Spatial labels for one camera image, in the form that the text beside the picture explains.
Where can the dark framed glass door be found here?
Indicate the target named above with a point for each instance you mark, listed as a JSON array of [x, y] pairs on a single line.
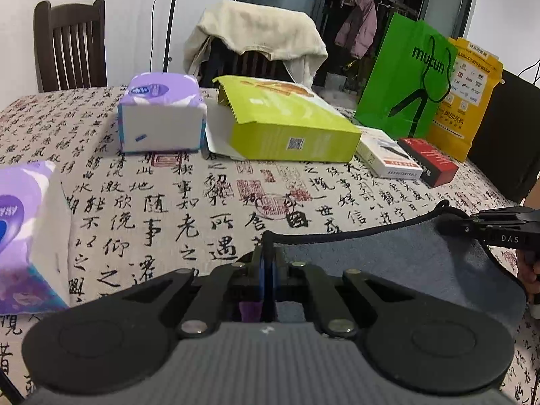
[[447, 17]]

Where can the pink hanging jacket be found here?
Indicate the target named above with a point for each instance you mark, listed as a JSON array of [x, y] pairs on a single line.
[[358, 31]]

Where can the chair with cream cloth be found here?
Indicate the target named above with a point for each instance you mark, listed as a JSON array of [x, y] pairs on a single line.
[[223, 61]]

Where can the dark wooden chair left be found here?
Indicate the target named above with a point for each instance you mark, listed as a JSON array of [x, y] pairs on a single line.
[[69, 46]]

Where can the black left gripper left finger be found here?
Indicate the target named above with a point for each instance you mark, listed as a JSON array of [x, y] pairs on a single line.
[[231, 293]]

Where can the purple white tissue pack far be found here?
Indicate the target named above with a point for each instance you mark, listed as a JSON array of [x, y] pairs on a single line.
[[161, 112]]

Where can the purple grey microfibre towel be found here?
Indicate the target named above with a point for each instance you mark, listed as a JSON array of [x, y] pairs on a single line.
[[414, 254]]

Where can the cream cloth on chair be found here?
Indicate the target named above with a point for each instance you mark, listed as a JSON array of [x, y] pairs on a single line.
[[278, 34]]

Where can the black light stand pole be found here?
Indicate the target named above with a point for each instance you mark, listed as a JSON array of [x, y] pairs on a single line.
[[167, 58]]

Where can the lime green cardboard box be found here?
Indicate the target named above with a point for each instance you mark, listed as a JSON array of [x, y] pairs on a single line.
[[268, 120]]

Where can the yellow paper bag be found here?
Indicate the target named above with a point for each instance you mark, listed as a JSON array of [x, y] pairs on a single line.
[[476, 73]]

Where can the white flat box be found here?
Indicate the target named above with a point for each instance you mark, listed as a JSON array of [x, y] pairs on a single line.
[[385, 157]]

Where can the purple tissue pack near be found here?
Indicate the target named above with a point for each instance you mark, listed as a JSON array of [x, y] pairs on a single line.
[[36, 225]]

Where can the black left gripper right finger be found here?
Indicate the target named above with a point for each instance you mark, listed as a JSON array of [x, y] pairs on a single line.
[[321, 296]]

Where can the person right hand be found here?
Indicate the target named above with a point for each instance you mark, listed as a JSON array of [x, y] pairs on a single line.
[[528, 274]]

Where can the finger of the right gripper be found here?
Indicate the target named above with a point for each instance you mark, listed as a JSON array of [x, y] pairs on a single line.
[[511, 220]]

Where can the red black flat box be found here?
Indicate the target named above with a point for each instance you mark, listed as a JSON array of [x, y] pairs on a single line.
[[438, 169]]

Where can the green mucun paper bag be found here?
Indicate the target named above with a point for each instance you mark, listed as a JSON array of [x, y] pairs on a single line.
[[410, 78]]

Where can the black paper bag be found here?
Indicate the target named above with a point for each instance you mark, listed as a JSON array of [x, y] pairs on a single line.
[[506, 146]]

